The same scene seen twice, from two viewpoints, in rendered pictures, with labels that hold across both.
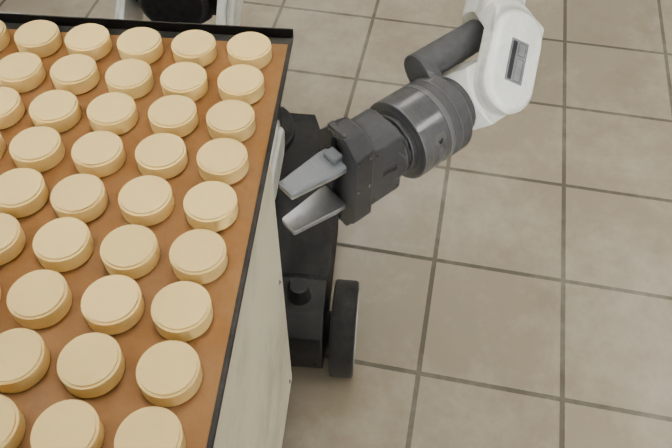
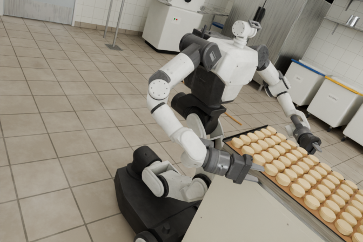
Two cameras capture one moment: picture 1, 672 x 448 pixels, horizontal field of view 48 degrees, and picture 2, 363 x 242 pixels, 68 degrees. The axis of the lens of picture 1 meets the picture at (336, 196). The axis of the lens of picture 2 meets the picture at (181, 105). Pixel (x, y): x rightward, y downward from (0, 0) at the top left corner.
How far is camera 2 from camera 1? 1.44 m
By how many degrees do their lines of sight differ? 50
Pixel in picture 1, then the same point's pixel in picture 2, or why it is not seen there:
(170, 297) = (336, 174)
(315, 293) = not seen: hidden behind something
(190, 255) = (327, 167)
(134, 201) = (310, 162)
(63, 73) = (264, 145)
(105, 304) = (335, 180)
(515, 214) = not seen: hidden behind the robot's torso
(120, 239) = (319, 169)
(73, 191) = (303, 165)
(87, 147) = (291, 156)
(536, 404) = not seen: hidden behind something
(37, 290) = (328, 183)
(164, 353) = (348, 182)
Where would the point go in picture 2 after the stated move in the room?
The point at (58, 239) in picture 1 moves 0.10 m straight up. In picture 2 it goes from (316, 174) to (329, 155)
